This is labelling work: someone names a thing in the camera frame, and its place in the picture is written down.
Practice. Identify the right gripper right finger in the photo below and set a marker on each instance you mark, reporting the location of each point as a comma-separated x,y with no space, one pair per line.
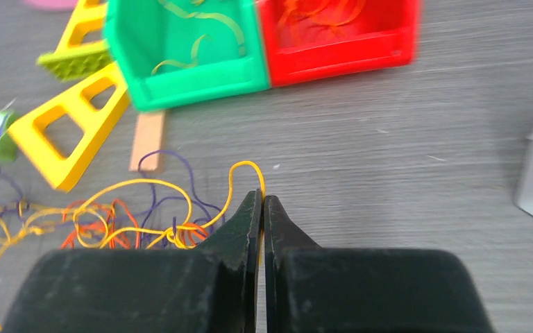
280,234

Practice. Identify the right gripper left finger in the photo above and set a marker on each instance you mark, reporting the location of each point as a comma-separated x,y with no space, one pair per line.
228,296

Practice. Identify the small wooden block upright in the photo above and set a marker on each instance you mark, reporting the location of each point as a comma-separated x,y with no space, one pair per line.
148,137

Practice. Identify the yellow triangle block lower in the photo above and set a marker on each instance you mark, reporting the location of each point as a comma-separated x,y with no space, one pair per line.
62,136

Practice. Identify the yellow triangle block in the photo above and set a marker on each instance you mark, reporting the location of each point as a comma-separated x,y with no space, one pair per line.
87,17
62,136

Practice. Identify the red plastic bin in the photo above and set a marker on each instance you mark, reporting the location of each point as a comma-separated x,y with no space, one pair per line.
311,40

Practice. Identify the green plastic bin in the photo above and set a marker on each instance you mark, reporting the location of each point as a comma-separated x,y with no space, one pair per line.
174,53

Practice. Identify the green lego brick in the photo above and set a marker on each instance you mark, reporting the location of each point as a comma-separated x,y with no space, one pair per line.
71,62

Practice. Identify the yellow triangle block upper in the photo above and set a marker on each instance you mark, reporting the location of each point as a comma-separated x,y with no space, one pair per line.
87,17

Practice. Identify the pink metronome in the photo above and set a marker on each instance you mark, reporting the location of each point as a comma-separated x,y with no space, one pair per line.
51,5

